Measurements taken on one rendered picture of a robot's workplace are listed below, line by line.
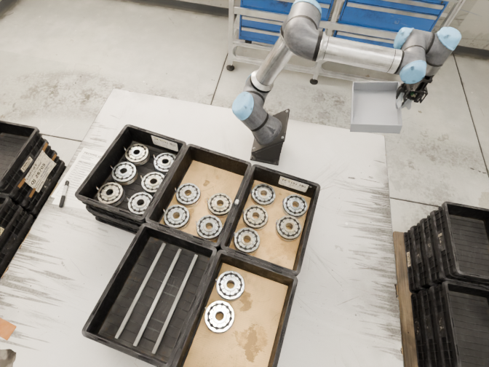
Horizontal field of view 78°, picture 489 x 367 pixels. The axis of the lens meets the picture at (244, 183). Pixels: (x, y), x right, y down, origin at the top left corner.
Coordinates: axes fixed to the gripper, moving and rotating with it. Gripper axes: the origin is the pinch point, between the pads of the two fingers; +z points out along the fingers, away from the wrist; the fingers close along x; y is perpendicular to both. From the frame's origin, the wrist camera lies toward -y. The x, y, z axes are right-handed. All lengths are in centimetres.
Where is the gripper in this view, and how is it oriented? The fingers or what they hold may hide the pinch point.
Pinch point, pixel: (399, 105)
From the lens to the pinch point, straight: 153.4
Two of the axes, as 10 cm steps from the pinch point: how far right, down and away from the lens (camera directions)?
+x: 9.9, 1.6, -0.3
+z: -0.6, 5.2, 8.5
